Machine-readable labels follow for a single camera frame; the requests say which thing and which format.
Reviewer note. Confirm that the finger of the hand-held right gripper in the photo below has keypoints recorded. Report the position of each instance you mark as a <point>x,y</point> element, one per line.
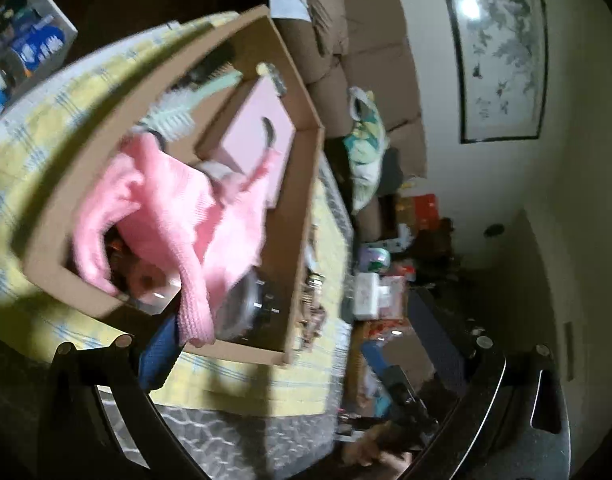
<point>373,357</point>

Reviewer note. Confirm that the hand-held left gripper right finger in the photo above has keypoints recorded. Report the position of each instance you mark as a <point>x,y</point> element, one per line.
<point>436,330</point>

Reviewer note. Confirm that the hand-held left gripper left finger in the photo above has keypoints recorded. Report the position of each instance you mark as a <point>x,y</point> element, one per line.
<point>158,355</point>

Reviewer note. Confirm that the pink knit cloth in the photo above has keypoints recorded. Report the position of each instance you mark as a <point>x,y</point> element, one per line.
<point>150,195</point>

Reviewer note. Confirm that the cardboard box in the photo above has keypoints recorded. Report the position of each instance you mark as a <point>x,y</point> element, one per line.
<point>110,125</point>

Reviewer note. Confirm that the person's right hand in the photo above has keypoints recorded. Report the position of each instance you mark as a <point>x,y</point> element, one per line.
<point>361,452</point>

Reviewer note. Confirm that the white tissue box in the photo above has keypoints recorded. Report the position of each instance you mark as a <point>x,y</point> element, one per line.
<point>366,295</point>

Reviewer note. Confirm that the metal key bunch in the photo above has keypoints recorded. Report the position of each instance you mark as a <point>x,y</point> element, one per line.
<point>311,300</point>

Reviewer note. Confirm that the purple container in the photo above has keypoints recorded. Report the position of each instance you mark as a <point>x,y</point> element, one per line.
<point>376,257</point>

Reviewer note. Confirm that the round clear container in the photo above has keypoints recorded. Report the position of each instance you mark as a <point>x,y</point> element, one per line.
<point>243,305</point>

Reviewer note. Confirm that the red box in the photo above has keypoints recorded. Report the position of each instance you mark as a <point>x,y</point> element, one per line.
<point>426,207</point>

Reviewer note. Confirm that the green patterned bag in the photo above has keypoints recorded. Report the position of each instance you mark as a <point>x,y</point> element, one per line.
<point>368,150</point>

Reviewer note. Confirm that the yellow plaid cloth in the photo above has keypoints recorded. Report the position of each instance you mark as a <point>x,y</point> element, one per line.
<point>15,185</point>

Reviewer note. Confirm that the mint green brush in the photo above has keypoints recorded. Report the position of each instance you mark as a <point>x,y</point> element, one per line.
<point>178,110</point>

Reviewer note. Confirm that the pink flat box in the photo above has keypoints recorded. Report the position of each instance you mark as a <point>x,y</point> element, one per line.
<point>246,125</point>

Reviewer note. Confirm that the black hair brush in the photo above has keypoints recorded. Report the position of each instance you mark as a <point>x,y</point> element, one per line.
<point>205,72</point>

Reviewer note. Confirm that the framed ink painting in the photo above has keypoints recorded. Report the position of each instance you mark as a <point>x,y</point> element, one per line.
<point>501,50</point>

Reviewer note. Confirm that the brown sofa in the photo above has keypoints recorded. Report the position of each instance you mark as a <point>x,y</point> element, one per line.
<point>376,35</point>

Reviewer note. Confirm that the white storage bin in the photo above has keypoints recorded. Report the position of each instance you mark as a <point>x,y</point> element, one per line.
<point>40,40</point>

